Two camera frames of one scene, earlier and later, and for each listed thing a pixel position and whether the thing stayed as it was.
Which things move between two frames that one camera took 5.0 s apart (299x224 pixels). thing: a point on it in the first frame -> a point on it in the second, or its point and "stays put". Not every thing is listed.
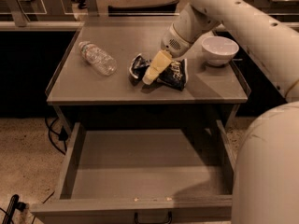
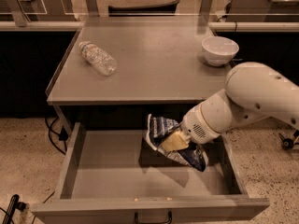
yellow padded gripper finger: [160, 63] -> [176, 142]
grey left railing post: [21, 19] stays put
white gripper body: [172, 44] -> [196, 125]
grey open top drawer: [143, 176] stays put
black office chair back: [158, 9] stays put
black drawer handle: [137, 221] stays put
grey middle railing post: [91, 1] stays put
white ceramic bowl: [219, 50] stays put
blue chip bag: [176, 74] -> [158, 128]
